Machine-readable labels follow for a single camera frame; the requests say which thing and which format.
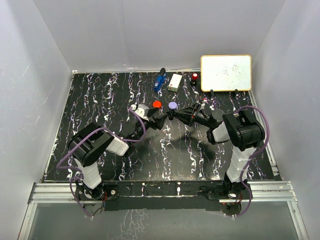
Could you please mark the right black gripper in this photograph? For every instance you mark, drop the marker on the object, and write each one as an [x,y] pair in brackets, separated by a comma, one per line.
[187,114]

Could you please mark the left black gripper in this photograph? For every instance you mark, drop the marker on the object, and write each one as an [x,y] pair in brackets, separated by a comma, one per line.
[158,122]

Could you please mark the orange earbud charging case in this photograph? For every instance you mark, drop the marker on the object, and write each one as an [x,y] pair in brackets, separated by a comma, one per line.
[157,104]

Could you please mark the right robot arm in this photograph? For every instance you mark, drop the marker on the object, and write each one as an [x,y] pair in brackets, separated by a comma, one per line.
[242,129]

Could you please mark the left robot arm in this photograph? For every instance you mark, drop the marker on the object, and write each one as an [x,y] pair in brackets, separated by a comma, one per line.
[92,141]

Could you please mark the white rectangular box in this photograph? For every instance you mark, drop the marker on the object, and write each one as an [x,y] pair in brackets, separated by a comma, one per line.
[174,83]

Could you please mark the red emergency stop button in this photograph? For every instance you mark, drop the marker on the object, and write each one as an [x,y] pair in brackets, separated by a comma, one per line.
[194,79]

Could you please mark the blue black stapler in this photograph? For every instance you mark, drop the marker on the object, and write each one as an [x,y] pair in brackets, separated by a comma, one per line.
[160,79]

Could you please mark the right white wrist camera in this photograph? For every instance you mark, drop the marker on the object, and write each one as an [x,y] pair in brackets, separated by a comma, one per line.
[203,104]

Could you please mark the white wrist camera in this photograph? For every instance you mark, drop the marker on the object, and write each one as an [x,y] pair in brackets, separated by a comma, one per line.
[203,104]
[141,110]

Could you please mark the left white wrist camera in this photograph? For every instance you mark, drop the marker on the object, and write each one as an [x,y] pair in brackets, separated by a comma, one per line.
[141,110]

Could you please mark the white whiteboard wooden frame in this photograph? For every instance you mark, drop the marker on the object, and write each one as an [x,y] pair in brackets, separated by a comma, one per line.
[226,73]

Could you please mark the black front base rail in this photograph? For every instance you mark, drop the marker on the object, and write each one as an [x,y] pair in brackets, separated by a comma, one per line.
[158,195]

